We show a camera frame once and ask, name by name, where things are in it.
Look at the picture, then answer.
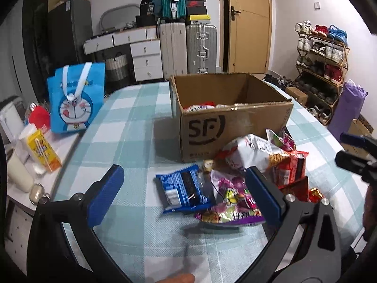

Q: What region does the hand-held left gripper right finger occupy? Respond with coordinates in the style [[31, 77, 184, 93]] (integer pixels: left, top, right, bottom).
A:
[[236, 166, 343, 283]]

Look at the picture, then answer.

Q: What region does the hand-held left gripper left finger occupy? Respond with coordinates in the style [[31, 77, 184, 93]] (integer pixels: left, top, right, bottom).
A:
[[28, 164, 134, 283]]

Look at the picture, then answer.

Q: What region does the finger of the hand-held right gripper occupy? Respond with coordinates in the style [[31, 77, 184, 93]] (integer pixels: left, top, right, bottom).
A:
[[335, 150, 377, 184], [340, 132, 377, 151]]

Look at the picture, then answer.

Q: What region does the purple candy packet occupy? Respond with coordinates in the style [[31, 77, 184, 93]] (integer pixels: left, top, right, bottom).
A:
[[194, 169, 266, 227]]

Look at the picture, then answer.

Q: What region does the dark red snack packet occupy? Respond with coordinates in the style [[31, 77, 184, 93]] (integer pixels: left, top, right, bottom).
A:
[[280, 177, 310, 202]]

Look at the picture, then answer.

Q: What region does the white red snack bag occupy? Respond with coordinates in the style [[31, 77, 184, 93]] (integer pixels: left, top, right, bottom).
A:
[[218, 134, 291, 174]]

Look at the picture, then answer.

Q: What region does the small red gold snack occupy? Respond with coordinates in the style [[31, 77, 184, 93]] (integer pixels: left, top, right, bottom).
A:
[[308, 187, 326, 204]]

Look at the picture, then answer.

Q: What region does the green pink snack packet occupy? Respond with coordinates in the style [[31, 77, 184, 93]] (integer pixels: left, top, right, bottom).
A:
[[266, 127, 296, 153]]

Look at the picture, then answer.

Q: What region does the brown cardboard box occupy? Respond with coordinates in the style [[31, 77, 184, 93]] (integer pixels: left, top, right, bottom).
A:
[[169, 72, 294, 163]]

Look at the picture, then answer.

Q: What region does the blue snack packet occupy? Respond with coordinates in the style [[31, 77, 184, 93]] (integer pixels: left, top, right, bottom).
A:
[[156, 164, 217, 214]]

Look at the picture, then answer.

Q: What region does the person's left hand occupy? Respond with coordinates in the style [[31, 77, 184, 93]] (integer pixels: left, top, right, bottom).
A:
[[160, 273, 196, 283]]

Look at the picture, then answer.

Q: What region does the printed cardboard box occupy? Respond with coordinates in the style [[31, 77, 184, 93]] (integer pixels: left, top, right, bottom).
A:
[[342, 119, 375, 154]]

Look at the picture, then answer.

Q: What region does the purple bag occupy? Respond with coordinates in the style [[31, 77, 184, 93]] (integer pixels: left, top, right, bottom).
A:
[[328, 79, 369, 135]]

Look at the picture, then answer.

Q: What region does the white side cabinet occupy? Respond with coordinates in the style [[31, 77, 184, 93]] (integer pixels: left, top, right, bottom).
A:
[[4, 128, 83, 272]]

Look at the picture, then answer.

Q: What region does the small glass jar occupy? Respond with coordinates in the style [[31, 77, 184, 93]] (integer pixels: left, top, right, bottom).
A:
[[29, 183, 50, 206]]

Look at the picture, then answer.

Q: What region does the small cardboard box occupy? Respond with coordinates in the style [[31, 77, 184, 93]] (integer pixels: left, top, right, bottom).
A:
[[285, 86, 308, 107]]

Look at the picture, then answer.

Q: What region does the yellow carton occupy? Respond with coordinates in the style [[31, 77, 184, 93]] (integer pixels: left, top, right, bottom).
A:
[[27, 130, 62, 173]]

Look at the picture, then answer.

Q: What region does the wooden shoe rack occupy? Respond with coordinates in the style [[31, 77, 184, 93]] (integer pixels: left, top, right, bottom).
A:
[[295, 28, 350, 124]]

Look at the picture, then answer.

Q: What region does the white mug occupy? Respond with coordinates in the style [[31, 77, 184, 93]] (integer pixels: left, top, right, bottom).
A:
[[6, 150, 35, 193]]

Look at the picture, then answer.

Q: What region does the blue cartoon tote bag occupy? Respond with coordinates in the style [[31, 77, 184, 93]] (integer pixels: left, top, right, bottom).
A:
[[47, 62, 106, 134]]

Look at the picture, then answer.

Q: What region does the shoe rack with shoes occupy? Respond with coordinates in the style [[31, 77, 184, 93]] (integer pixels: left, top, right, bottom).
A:
[[295, 20, 348, 123]]

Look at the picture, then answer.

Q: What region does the pile of dark shoes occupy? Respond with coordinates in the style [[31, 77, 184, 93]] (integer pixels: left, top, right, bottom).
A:
[[262, 73, 293, 91]]

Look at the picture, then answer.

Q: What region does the red container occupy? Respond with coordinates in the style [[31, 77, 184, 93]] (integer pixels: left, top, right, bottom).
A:
[[29, 103, 50, 133]]

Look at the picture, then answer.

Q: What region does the red white packet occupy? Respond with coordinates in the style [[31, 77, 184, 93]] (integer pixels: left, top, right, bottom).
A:
[[183, 101, 236, 113]]

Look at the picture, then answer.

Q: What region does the white kettle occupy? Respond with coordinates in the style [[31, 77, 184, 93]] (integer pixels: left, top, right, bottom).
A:
[[0, 96, 28, 144]]

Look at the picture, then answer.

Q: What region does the woven laundry basket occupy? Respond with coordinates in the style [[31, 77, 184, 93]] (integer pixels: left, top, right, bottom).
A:
[[104, 52, 130, 82]]

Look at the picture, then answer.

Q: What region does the white drawer desk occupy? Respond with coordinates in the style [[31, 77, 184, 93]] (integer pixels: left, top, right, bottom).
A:
[[83, 25, 164, 82]]

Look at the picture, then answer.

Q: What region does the wooden door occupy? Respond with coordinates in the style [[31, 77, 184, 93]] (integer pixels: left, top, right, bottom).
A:
[[226, 0, 272, 73]]

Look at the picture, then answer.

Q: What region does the beige suitcase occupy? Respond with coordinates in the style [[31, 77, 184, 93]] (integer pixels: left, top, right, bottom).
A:
[[159, 22, 188, 79]]

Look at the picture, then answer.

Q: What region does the silver suitcase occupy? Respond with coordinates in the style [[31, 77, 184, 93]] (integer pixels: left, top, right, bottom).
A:
[[186, 24, 218, 75]]

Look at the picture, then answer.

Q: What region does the black refrigerator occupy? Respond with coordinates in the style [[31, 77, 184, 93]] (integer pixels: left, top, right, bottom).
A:
[[47, 0, 95, 65]]

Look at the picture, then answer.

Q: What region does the black storage box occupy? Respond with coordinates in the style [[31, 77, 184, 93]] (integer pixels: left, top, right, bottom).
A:
[[135, 15, 160, 28]]

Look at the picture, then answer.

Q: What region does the yellow black box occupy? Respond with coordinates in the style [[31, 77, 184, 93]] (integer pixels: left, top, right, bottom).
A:
[[187, 15, 211, 25]]

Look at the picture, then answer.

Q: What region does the black hat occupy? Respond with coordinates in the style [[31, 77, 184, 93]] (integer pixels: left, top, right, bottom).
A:
[[138, 0, 156, 17]]

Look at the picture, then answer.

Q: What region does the red black shoe box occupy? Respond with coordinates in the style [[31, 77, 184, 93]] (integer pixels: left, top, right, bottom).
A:
[[185, 0, 208, 16]]

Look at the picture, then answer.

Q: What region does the grey oval frame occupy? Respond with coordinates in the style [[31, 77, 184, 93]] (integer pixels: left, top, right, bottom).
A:
[[99, 4, 141, 30]]

